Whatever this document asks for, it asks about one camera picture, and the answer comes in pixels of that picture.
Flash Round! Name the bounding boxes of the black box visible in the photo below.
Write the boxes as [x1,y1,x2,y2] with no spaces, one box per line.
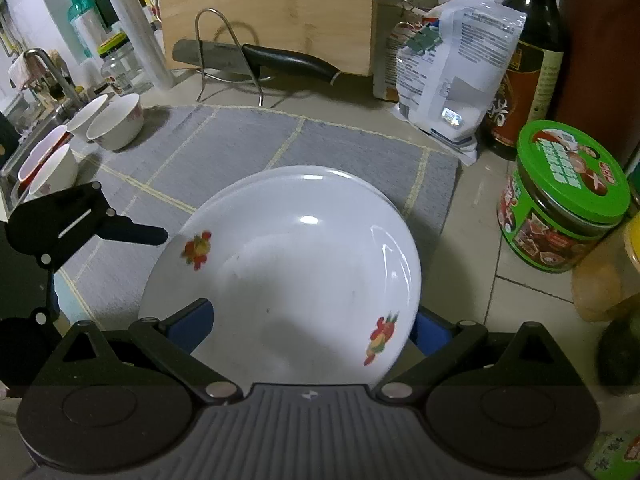
[0,110,21,161]

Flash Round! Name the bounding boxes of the glass jar with green lid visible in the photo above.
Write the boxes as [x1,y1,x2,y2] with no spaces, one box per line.
[97,32,153,97]

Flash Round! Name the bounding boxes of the green lid sauce jar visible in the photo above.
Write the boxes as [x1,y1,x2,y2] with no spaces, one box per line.
[497,120,632,273]

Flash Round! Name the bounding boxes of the metal wire knife rack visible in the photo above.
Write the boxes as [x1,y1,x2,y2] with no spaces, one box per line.
[195,8,273,107]

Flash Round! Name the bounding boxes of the dark sauce bottle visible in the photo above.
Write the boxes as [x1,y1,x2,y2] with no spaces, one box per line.
[480,0,566,161]

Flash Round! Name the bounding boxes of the green label bottle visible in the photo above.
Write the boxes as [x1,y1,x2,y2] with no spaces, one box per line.
[582,430,640,480]

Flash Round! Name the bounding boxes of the large white fruit-print plate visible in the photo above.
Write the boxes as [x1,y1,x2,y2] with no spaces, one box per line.
[200,164,408,221]

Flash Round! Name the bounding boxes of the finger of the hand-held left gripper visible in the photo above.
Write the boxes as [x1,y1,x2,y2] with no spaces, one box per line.
[5,182,169,267]

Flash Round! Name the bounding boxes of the white cloth on faucet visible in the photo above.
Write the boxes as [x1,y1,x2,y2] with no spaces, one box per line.
[7,52,38,88]

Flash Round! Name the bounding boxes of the teal soap pump bottle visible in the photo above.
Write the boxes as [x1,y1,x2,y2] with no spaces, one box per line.
[62,0,108,61]

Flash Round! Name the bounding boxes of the white printed bag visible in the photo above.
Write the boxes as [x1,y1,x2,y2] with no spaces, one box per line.
[395,0,528,167]

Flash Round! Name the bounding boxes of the yellow plastic jar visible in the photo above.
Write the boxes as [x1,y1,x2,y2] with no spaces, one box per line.
[571,210,640,323]

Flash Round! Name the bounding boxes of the dark brown wooden board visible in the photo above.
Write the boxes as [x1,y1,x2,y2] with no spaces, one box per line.
[550,0,640,171]

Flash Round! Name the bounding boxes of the red rimmed plastic basin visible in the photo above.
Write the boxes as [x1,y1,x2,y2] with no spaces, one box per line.
[16,125,73,183]

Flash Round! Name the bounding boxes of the grey checked mat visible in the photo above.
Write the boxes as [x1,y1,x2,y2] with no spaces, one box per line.
[50,104,463,331]

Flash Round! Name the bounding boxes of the metal faucet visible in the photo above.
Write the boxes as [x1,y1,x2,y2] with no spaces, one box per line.
[22,47,83,111]

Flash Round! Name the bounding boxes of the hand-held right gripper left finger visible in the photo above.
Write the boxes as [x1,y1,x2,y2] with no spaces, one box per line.
[37,298,243,406]

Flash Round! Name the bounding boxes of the white bowl with pink print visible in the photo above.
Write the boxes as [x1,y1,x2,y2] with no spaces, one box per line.
[28,143,80,197]

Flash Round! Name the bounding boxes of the bamboo cutting board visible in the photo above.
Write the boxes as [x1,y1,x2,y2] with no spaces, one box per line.
[156,0,376,77]

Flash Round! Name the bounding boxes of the black handled cleaver knife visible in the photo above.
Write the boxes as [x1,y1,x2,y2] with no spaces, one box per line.
[172,39,342,86]

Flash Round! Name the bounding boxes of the small white fruit-print plate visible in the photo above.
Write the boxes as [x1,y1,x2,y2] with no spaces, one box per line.
[137,167,422,386]

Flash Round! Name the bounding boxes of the dark green jar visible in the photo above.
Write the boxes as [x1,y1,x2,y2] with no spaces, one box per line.
[597,305,640,400]

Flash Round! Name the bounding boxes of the steel sink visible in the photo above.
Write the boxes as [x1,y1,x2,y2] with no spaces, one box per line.
[0,95,76,211]

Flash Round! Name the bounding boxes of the wide white bowl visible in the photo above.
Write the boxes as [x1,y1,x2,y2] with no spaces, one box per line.
[86,93,146,152]

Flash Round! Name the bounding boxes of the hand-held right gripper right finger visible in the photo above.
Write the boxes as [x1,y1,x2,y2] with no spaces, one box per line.
[375,308,583,406]

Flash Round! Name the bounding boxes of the plain white bowl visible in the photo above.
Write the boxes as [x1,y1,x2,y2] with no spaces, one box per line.
[65,94,111,141]

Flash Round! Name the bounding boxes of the plastic wrap roll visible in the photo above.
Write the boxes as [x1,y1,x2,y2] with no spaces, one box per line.
[97,0,176,92]

